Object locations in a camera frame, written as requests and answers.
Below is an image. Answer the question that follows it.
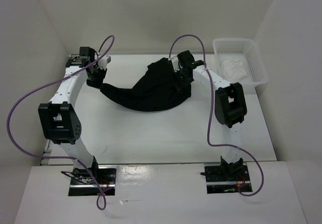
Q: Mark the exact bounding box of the black tank top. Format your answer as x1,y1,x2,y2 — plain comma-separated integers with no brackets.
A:
100,58,192,112

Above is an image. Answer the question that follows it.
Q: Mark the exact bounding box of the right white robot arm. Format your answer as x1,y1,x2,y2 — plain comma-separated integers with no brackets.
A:
169,50,247,180

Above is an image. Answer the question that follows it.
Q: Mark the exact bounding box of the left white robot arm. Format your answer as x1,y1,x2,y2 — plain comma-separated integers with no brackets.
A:
38,47,111,184

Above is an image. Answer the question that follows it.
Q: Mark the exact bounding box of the white tank top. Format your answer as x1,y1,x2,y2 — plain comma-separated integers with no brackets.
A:
220,57,248,83

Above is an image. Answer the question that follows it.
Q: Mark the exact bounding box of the white plastic basket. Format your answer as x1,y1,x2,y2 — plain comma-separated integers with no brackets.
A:
213,38,268,92

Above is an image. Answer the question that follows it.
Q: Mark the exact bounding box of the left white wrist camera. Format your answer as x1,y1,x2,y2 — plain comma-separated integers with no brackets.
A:
97,55,111,70

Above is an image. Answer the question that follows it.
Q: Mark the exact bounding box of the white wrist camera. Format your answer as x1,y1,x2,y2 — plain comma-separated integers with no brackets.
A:
168,55,180,72
97,55,111,70

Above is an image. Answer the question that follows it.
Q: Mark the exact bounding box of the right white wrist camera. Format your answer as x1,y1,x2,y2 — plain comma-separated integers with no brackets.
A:
168,55,180,72

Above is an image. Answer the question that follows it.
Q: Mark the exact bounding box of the aluminium table edge rail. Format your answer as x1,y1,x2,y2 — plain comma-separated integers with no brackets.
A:
38,57,87,158

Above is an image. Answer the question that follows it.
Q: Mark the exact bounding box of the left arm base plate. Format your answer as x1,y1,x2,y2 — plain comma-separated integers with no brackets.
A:
61,167,116,196

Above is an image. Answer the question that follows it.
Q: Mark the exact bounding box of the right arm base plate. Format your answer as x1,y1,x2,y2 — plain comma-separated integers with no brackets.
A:
200,165,253,194

